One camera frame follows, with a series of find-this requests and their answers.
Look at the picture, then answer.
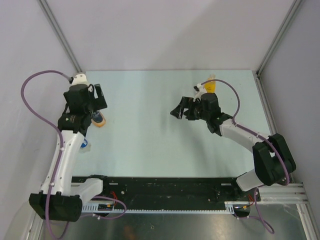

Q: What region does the clear pepsi bottle blue cap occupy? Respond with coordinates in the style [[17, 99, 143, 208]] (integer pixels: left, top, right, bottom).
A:
[[79, 138, 91, 153]]

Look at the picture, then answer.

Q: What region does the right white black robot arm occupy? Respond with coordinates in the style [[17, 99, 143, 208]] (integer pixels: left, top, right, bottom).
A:
[[170, 93, 297, 201]]

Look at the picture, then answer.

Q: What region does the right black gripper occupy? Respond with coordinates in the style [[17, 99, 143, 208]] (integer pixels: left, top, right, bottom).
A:
[[170, 96, 210, 121]]

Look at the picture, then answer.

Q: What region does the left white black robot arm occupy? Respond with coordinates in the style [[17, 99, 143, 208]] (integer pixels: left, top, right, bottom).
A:
[[28, 83, 111, 222]]

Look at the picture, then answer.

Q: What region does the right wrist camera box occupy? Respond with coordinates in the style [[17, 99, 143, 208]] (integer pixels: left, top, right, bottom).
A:
[[193, 83, 207, 102]]

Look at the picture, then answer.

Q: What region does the orange drink bottle white cap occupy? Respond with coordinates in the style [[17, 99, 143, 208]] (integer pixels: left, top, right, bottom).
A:
[[91, 111, 106, 128]]

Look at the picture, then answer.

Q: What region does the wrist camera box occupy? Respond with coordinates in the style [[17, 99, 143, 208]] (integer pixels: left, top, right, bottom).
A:
[[69, 72, 90, 86], [193, 83, 207, 102]]

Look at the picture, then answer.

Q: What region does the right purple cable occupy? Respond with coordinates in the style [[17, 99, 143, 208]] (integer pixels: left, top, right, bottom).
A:
[[197, 78, 292, 235]]

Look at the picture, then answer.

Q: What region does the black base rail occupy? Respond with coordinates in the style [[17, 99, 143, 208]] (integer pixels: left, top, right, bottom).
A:
[[96, 175, 261, 210]]

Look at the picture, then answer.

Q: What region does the white slotted cable duct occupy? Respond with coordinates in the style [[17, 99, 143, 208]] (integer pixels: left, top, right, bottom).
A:
[[81, 201, 249, 218]]

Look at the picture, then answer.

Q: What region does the aluminium frame post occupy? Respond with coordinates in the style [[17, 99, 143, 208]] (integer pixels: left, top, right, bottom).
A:
[[36, 0, 83, 73], [255, 0, 305, 76]]

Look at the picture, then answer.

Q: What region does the right aluminium frame post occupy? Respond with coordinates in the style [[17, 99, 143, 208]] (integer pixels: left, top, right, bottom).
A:
[[255, 0, 305, 76]]

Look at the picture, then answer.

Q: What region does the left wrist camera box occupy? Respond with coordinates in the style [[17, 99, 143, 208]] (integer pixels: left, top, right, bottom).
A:
[[69, 72, 90, 86]]

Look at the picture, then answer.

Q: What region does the left aluminium frame post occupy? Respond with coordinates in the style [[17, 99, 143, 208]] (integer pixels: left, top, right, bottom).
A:
[[36, 0, 83, 73]]

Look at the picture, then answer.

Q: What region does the yellow honey pomelo bottle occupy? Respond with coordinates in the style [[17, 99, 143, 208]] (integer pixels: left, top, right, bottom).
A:
[[203, 73, 216, 93]]

